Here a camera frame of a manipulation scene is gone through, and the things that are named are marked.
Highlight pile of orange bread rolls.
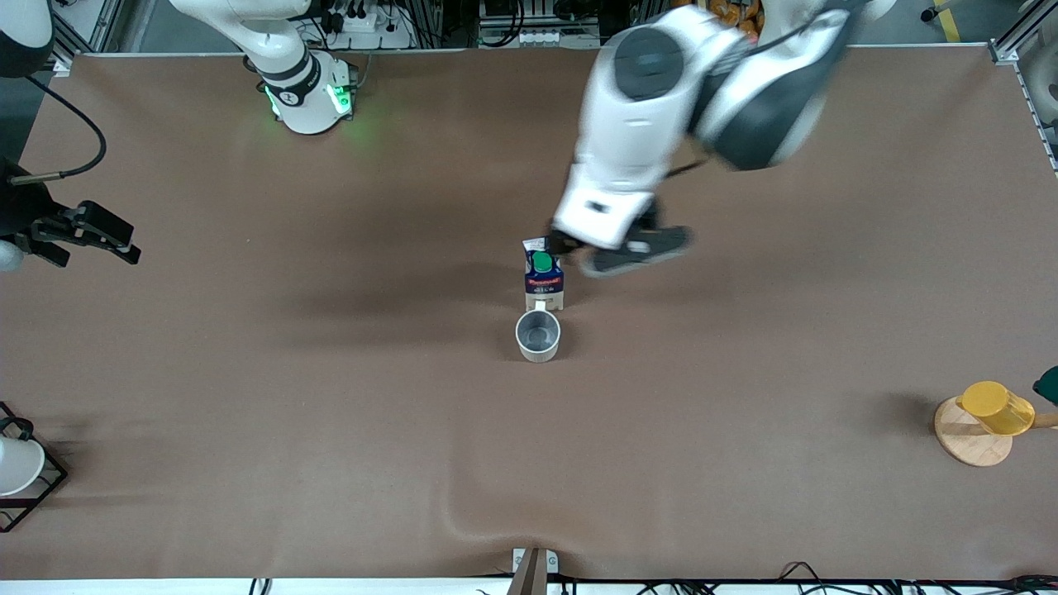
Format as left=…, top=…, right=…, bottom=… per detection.
left=707, top=0, right=765, bottom=39

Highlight white power strip black plugs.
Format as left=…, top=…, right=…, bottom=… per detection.
left=318, top=4, right=414, bottom=50

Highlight white socket strip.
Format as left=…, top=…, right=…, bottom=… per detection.
left=478, top=26, right=601, bottom=48

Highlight yellow plastic cup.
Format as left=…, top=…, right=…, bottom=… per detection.
left=961, top=381, right=1036, bottom=436

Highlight metal table clamp bracket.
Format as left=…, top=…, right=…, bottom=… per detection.
left=512, top=547, right=560, bottom=595

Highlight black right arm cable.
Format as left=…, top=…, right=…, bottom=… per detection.
left=10, top=77, right=107, bottom=184

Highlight black wire rack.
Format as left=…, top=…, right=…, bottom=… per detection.
left=0, top=402, right=69, bottom=533

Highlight wooden mug stand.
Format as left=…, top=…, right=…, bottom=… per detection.
left=934, top=395, right=1058, bottom=468

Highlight grey cup with handle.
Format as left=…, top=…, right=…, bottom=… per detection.
left=515, top=300, right=562, bottom=363

